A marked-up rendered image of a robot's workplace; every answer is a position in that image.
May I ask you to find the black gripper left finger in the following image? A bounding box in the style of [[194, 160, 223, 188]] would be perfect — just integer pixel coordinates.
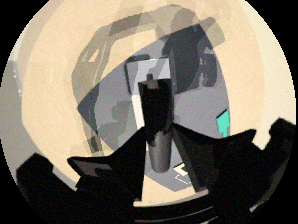
[[67, 127, 148, 202]]

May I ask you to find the green small trowel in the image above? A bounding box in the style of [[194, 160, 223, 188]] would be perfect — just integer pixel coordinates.
[[216, 111, 229, 137]]

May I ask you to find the cream square tile with dark blue center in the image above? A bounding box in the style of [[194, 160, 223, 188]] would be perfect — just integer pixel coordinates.
[[173, 163, 188, 176]]

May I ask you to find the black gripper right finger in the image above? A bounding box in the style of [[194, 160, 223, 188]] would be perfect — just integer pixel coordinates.
[[172, 121, 257, 193]]

